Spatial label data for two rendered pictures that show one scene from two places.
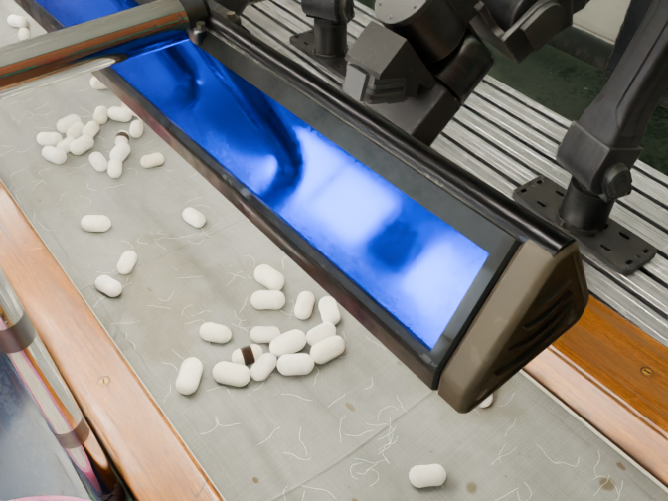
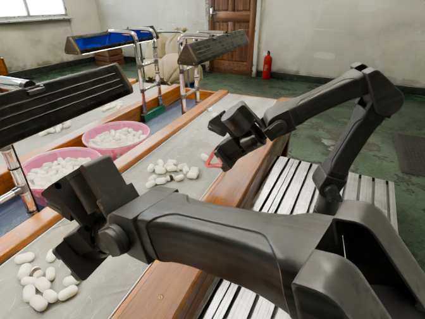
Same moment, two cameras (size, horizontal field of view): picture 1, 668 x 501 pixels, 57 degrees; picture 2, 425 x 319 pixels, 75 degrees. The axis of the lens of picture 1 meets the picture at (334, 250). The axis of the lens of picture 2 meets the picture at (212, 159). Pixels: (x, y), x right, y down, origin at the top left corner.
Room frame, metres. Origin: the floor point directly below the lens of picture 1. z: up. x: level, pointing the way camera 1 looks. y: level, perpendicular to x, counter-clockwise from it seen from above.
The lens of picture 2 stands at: (0.52, -0.43, 1.25)
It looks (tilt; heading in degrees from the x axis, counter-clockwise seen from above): 30 degrees down; 63
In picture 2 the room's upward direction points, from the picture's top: straight up
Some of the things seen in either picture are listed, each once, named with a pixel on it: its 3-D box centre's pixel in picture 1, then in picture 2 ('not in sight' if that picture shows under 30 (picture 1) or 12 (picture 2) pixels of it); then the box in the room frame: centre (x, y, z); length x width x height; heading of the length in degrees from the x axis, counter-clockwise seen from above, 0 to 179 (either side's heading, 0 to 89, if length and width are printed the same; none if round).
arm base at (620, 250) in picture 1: (587, 203); not in sight; (0.64, -0.34, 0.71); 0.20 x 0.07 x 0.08; 36
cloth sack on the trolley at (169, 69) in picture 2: not in sight; (175, 69); (1.83, 3.29, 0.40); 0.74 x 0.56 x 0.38; 37
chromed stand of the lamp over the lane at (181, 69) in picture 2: not in sight; (204, 82); (1.09, 0.80, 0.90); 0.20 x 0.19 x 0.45; 39
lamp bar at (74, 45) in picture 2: not in sight; (118, 37); (0.78, 1.16, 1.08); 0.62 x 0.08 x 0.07; 39
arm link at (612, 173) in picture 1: (597, 167); not in sight; (0.63, -0.34, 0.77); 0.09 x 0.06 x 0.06; 24
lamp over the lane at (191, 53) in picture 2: not in sight; (219, 43); (1.14, 0.73, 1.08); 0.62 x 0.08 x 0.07; 39
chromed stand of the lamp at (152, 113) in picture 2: not in sight; (136, 74); (0.84, 1.11, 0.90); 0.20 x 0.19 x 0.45; 39
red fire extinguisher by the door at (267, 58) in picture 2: not in sight; (267, 64); (3.66, 3.64, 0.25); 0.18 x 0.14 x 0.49; 36
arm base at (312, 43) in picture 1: (330, 37); (327, 204); (1.13, 0.01, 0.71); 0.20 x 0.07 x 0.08; 36
